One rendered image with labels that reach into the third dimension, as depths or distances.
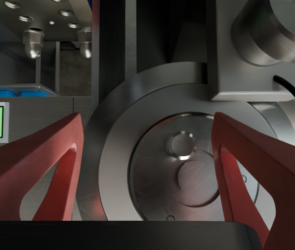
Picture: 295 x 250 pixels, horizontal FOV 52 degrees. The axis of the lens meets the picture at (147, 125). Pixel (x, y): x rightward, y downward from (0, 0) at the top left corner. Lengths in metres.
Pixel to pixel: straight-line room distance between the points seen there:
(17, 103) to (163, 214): 0.43
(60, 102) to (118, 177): 0.37
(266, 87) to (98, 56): 0.11
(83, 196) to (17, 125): 0.38
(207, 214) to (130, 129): 0.07
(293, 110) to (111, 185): 0.13
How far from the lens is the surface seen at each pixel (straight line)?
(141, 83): 0.20
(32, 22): 0.54
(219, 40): 0.17
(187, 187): 0.18
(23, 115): 0.56
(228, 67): 0.17
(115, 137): 0.18
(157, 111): 0.18
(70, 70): 3.77
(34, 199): 0.56
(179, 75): 0.20
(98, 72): 0.21
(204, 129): 0.18
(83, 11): 0.44
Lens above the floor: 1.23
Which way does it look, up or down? 5 degrees down
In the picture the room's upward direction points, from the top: 180 degrees clockwise
